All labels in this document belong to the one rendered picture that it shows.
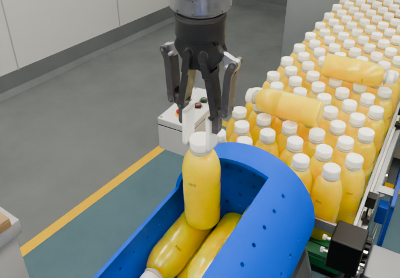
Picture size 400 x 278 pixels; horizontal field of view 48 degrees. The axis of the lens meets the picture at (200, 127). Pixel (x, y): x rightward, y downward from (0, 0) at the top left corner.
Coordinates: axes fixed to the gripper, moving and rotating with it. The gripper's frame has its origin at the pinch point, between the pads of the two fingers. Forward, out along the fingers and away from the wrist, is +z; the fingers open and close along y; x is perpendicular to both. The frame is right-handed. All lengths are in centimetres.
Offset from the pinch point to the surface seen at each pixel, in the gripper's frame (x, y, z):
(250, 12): 409, -167, 133
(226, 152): 7.1, 1.8, 9.0
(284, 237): -1.9, 17.5, 15.1
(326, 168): 28.0, 16.8, 21.6
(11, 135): 99, -206, 133
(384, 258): 32, 34, 46
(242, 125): 34.8, -7.2, 21.8
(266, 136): 33.3, 0.1, 21.8
